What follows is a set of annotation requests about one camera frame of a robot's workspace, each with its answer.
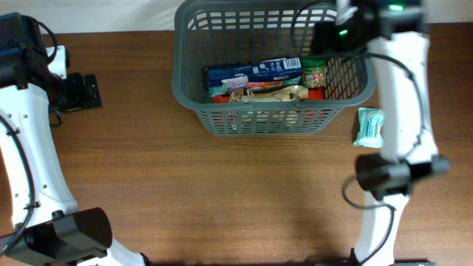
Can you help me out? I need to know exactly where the green lid jar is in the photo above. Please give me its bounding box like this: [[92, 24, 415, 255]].
[[301, 58, 327, 89]]

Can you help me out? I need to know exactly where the orange spaghetti package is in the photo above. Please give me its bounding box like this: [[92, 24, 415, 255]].
[[214, 89, 324, 124]]

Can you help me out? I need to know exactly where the beige snack bag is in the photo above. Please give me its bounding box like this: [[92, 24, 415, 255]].
[[228, 83, 310, 129]]

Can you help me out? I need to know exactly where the light green tissue packet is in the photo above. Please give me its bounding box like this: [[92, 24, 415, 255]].
[[353, 107, 384, 149]]

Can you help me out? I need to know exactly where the blue cardboard box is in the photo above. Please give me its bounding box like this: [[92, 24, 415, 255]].
[[208, 58, 302, 97]]

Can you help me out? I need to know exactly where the grey plastic basket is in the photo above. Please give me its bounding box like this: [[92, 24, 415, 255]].
[[171, 0, 375, 137]]

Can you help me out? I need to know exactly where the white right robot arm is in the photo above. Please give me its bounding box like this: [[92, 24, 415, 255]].
[[313, 1, 450, 265]]

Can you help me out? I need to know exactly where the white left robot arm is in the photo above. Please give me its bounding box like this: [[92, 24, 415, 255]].
[[1, 13, 149, 265]]

